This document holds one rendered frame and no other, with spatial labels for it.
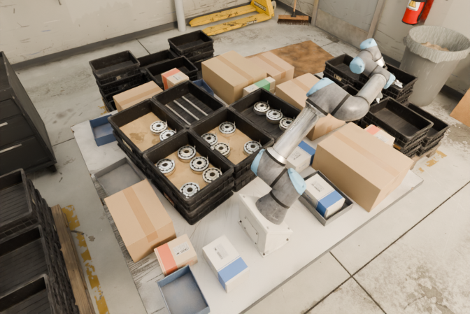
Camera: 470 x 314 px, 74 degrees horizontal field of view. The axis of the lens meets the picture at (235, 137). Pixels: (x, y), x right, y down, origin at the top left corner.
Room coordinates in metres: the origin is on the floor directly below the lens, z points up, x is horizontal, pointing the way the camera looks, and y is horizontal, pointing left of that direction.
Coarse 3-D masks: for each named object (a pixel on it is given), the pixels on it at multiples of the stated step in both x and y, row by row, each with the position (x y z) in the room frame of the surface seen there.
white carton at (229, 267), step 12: (216, 240) 0.71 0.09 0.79; (228, 240) 0.71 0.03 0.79; (204, 252) 0.65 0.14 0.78; (216, 252) 0.65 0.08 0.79; (228, 252) 0.65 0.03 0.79; (216, 264) 0.59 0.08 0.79; (228, 264) 0.59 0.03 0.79; (240, 264) 0.59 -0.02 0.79; (216, 276) 0.58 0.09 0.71; (228, 276) 0.54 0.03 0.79; (240, 276) 0.54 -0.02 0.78; (228, 288) 0.51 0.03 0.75
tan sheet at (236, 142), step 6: (210, 132) 1.39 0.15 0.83; (216, 132) 1.39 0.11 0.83; (240, 132) 1.39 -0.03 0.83; (222, 138) 1.33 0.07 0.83; (228, 138) 1.33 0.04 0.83; (234, 138) 1.33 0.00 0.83; (240, 138) 1.33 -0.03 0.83; (246, 138) 1.33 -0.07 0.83; (234, 144) 1.29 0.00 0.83; (240, 144) 1.29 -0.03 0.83; (234, 150) 1.24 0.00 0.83; (240, 150) 1.23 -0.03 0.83; (234, 156) 1.19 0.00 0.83; (240, 156) 1.19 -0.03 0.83; (246, 156) 1.19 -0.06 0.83; (234, 162) 1.15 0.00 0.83
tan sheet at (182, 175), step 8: (176, 152) 1.22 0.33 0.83; (176, 160) 1.16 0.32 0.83; (176, 168) 1.11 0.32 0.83; (184, 168) 1.11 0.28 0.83; (168, 176) 1.05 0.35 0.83; (176, 176) 1.05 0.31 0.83; (184, 176) 1.05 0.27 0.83; (192, 176) 1.05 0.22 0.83; (200, 176) 1.05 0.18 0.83; (176, 184) 1.00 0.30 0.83; (200, 184) 1.00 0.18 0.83
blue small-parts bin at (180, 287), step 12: (168, 276) 0.55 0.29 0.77; (180, 276) 0.58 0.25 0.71; (192, 276) 0.57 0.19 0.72; (168, 288) 0.53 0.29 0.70; (180, 288) 0.53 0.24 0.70; (192, 288) 0.53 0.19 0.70; (168, 300) 0.48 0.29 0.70; (180, 300) 0.48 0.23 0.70; (192, 300) 0.48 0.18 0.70; (204, 300) 0.47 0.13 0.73; (180, 312) 0.43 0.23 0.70; (192, 312) 0.43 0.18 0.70; (204, 312) 0.42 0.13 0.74
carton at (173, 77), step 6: (168, 72) 1.90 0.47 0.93; (174, 72) 1.90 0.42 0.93; (180, 72) 1.90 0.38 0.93; (162, 78) 1.87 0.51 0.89; (168, 78) 1.82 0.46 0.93; (174, 78) 1.82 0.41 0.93; (180, 78) 1.82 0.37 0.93; (186, 78) 1.83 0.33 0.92; (168, 84) 1.83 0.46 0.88; (174, 84) 1.76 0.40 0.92
